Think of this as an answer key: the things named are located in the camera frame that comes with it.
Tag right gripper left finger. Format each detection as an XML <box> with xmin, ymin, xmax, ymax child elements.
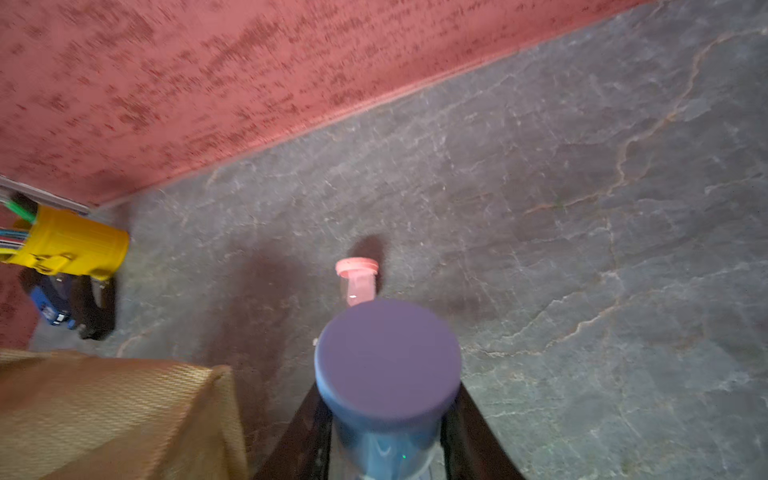
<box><xmin>253</xmin><ymin>383</ymin><xmax>333</xmax><ymax>480</ymax></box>

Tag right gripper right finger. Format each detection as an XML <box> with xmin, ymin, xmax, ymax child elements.
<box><xmin>440</xmin><ymin>384</ymin><xmax>525</xmax><ymax>480</ymax></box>

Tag blue sand timer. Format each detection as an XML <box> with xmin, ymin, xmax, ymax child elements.
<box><xmin>314</xmin><ymin>299</ymin><xmax>462</xmax><ymax>479</ymax></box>

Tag pink sand timer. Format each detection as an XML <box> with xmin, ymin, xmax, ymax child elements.
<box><xmin>335</xmin><ymin>257</ymin><xmax>379</xmax><ymax>307</ymax></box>

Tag blue stapler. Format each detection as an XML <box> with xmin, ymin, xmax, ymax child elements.
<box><xmin>19</xmin><ymin>268</ymin><xmax>77</xmax><ymax>330</ymax></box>

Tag black staple box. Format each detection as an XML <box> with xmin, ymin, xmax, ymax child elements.
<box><xmin>69</xmin><ymin>276</ymin><xmax>117</xmax><ymax>341</ymax></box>

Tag yellow pen cup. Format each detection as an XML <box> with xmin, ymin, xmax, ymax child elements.
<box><xmin>1</xmin><ymin>206</ymin><xmax>130</xmax><ymax>281</ymax></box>

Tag pens in cup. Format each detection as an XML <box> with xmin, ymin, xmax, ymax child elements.
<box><xmin>1</xmin><ymin>187</ymin><xmax>39</xmax><ymax>255</ymax></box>

